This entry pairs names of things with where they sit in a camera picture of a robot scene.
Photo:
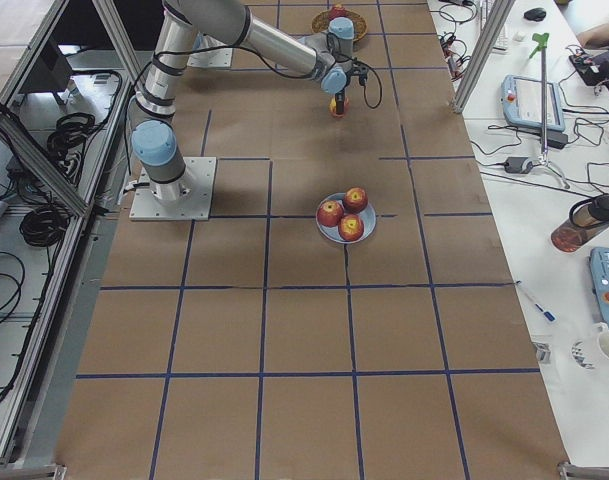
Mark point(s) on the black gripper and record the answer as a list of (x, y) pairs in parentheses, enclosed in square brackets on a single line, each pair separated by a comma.
[(339, 96)]

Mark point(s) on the red yellow apple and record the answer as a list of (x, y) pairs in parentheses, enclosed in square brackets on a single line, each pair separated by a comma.
[(331, 108)]

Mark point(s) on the person forearm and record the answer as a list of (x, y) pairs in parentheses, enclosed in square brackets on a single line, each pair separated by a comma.
[(595, 37)]

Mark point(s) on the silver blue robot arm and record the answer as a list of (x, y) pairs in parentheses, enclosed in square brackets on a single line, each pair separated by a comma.
[(272, 139)]

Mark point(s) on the woven wicker basket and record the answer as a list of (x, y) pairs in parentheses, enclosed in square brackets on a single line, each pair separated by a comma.
[(323, 20)]

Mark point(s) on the red apple in basket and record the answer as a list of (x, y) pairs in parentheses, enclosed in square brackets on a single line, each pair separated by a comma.
[(337, 11)]

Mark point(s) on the red apple back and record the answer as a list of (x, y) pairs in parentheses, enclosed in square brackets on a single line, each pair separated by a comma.
[(355, 200)]

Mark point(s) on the red apple left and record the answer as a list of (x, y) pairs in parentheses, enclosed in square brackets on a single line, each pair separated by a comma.
[(329, 213)]

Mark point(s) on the light blue plate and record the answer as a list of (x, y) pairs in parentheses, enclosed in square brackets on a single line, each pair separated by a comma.
[(367, 215)]

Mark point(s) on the red apple front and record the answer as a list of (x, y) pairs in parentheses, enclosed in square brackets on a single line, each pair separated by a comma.
[(351, 228)]

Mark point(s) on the teach pendant upper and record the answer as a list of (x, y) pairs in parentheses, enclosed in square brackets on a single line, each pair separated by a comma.
[(521, 103)]

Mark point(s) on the grey power adapter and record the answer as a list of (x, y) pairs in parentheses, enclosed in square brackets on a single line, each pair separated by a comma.
[(519, 165)]

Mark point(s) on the green tipped tripod stand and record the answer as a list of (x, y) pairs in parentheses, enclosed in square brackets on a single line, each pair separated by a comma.
[(541, 42)]

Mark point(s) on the black computer mouse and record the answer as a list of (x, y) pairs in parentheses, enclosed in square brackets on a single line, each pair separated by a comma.
[(536, 14)]

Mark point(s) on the black power brick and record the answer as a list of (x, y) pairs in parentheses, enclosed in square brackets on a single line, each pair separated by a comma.
[(556, 140)]

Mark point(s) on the black controller device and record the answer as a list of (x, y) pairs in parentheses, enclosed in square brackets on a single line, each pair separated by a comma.
[(592, 70)]

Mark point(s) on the brown water bottle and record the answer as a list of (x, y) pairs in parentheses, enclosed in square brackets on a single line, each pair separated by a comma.
[(586, 219)]

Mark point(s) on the black electronics box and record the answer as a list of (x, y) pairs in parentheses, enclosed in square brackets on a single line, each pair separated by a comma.
[(51, 71)]

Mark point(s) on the blue white pen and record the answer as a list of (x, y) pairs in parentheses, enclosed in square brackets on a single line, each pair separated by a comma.
[(546, 313)]

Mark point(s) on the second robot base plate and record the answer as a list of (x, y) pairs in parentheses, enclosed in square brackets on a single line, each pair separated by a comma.
[(220, 58)]

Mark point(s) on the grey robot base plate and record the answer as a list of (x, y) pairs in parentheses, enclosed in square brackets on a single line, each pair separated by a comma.
[(188, 198)]

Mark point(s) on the aluminium frame post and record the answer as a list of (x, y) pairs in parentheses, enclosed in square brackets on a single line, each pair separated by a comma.
[(495, 21)]

